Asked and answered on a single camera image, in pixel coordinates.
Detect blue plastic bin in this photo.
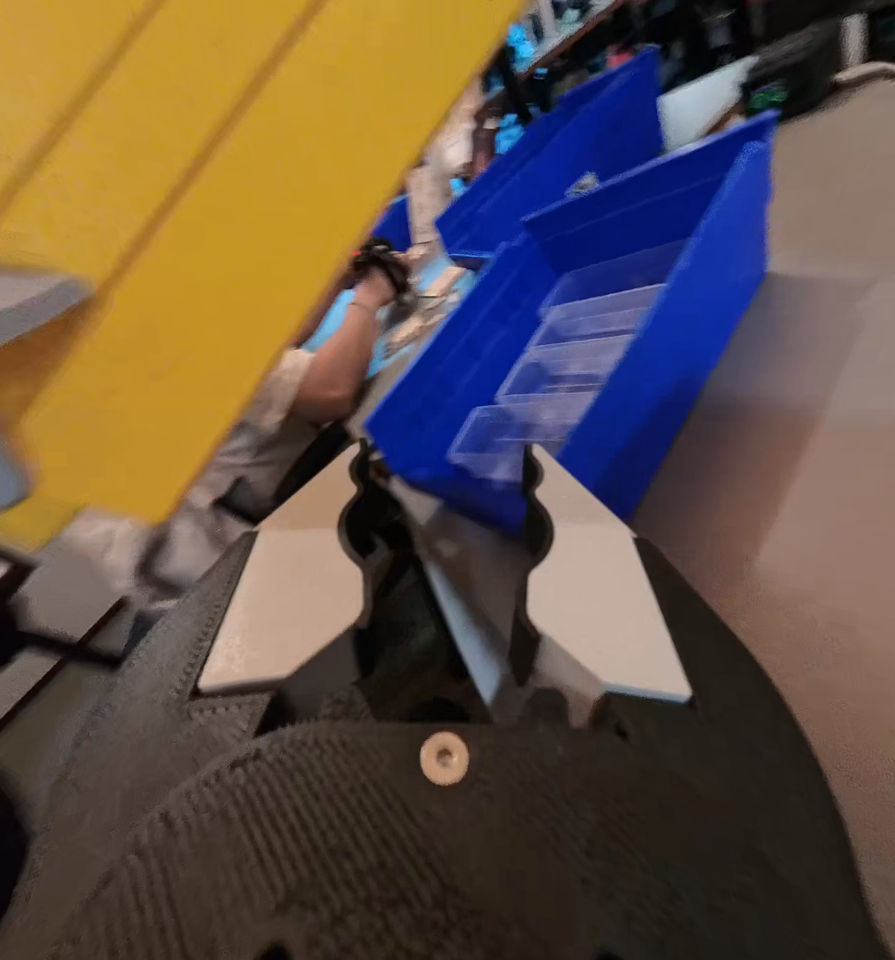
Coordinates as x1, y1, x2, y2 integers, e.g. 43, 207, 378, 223
365, 108, 782, 537
434, 46, 665, 265

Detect yellow plastic bin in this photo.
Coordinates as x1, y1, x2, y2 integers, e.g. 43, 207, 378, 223
0, 0, 527, 552

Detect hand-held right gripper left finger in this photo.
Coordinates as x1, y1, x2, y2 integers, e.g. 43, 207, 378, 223
197, 441, 377, 695

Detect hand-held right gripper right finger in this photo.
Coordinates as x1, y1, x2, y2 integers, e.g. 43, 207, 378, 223
509, 444, 692, 705

